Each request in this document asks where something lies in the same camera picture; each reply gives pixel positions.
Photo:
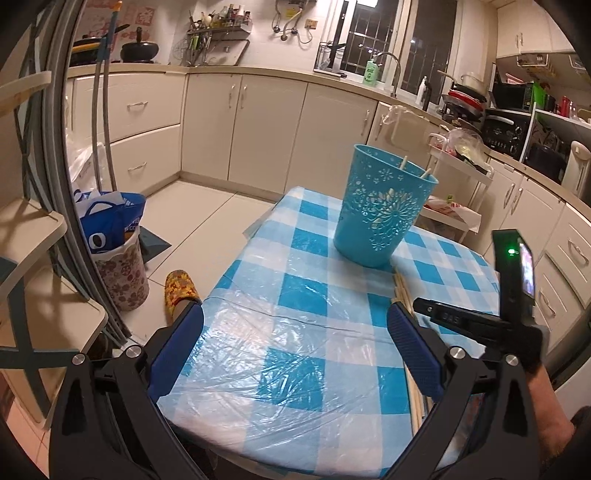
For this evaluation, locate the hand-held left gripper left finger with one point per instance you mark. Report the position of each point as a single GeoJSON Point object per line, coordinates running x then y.
{"type": "Point", "coordinates": [178, 346]}

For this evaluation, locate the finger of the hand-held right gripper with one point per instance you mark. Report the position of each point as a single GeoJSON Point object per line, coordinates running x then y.
{"type": "Point", "coordinates": [455, 318]}

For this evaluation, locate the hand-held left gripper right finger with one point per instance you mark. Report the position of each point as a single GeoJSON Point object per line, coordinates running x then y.
{"type": "Point", "coordinates": [413, 350]}

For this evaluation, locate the blue perforated plastic basket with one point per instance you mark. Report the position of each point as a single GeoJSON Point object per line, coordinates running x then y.
{"type": "Point", "coordinates": [369, 217]}

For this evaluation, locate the person's right forearm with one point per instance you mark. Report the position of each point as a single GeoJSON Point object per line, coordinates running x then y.
{"type": "Point", "coordinates": [547, 410]}

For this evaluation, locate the yellow floral slipper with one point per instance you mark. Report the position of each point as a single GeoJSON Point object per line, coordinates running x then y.
{"type": "Point", "coordinates": [180, 288]}

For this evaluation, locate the floral trash bin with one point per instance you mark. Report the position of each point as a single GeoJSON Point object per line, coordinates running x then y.
{"type": "Point", "coordinates": [122, 277]}

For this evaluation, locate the white red plastic bag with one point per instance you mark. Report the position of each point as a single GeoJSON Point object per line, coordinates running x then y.
{"type": "Point", "coordinates": [450, 210]}

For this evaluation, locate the white rolling cart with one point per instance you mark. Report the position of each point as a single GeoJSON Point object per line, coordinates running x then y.
{"type": "Point", "coordinates": [482, 182]}

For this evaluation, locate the blue checkered tablecloth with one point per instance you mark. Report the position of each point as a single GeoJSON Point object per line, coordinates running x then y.
{"type": "Point", "coordinates": [286, 295]}

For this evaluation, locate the white electric kettle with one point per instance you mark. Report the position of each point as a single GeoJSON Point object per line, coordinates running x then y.
{"type": "Point", "coordinates": [577, 170]}

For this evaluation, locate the blue shopping bag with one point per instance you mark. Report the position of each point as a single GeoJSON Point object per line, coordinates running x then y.
{"type": "Point", "coordinates": [104, 226]}

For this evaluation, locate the clear plastic bag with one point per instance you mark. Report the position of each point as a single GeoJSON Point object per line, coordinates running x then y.
{"type": "Point", "coordinates": [461, 143]}

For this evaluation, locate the black toaster oven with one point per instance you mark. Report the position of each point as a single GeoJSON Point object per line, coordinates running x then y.
{"type": "Point", "coordinates": [505, 131]}

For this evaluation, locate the wooden shelf unit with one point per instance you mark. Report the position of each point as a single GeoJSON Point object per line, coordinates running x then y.
{"type": "Point", "coordinates": [27, 230]}

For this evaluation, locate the black microwave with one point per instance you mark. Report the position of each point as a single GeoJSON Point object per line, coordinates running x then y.
{"type": "Point", "coordinates": [512, 96]}

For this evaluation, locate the stack of pots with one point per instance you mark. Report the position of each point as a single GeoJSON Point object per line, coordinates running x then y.
{"type": "Point", "coordinates": [464, 99]}

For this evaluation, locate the white spray bottle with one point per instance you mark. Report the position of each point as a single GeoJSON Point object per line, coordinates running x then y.
{"type": "Point", "coordinates": [421, 92]}

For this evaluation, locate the cream drawer cabinet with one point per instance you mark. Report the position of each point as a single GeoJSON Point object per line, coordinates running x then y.
{"type": "Point", "coordinates": [138, 134]}

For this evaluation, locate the cream door cabinet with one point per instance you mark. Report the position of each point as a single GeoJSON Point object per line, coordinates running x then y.
{"type": "Point", "coordinates": [268, 134]}

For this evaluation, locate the metal faucet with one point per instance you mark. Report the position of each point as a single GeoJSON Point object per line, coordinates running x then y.
{"type": "Point", "coordinates": [396, 69]}

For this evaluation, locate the green soap bottle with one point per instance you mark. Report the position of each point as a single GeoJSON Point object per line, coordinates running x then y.
{"type": "Point", "coordinates": [370, 73]}

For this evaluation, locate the barred window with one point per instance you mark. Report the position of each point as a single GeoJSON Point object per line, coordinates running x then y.
{"type": "Point", "coordinates": [397, 41]}

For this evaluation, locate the black wok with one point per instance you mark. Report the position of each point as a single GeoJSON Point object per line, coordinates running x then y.
{"type": "Point", "coordinates": [138, 51]}

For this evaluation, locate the black frying pan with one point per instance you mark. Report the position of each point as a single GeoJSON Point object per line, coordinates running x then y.
{"type": "Point", "coordinates": [90, 45]}

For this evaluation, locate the grey sliding door frame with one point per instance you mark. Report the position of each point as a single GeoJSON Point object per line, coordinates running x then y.
{"type": "Point", "coordinates": [60, 152]}

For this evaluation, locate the cream wall cabinet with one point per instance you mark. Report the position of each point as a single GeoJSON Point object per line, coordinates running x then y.
{"type": "Point", "coordinates": [526, 27]}

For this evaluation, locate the wall utensil rack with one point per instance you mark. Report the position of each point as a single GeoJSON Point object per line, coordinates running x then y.
{"type": "Point", "coordinates": [217, 30]}

